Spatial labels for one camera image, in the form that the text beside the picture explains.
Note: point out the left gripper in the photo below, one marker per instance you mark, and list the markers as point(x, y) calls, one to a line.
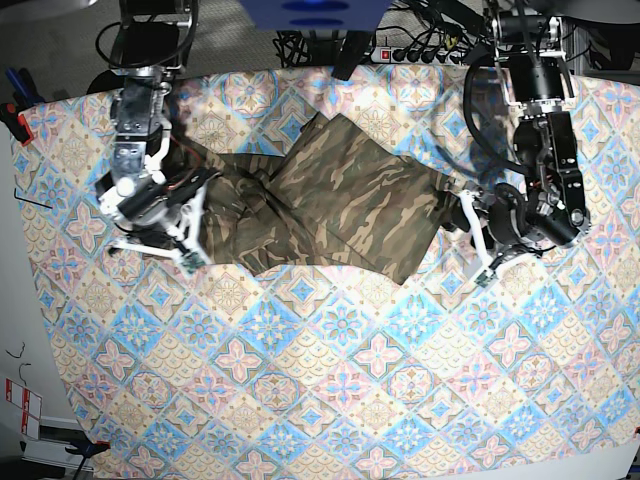
point(510, 217)

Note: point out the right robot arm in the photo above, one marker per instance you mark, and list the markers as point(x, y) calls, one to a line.
point(152, 174)

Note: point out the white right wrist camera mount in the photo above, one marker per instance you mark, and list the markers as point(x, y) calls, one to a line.
point(185, 235)

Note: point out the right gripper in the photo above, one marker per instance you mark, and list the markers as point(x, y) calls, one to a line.
point(128, 212)

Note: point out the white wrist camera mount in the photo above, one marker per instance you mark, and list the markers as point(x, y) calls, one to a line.
point(185, 235)
point(488, 265)

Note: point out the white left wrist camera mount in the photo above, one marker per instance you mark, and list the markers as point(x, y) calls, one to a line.
point(488, 265)

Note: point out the black orange clamp upper left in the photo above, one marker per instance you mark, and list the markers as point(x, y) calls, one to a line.
point(25, 98)

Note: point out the black clamp lower left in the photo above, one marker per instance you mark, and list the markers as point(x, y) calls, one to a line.
point(86, 449)

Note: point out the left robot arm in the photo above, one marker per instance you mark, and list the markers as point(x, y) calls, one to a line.
point(531, 67)

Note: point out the red white label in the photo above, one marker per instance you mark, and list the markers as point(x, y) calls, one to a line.
point(21, 409)

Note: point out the white power strip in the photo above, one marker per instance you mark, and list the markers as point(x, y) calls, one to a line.
point(417, 56)

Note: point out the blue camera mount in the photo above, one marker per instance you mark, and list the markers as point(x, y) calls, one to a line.
point(359, 15)

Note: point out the camouflage T-shirt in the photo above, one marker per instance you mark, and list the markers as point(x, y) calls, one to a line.
point(336, 198)

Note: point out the patterned tablecloth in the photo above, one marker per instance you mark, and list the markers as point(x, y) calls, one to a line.
point(337, 373)

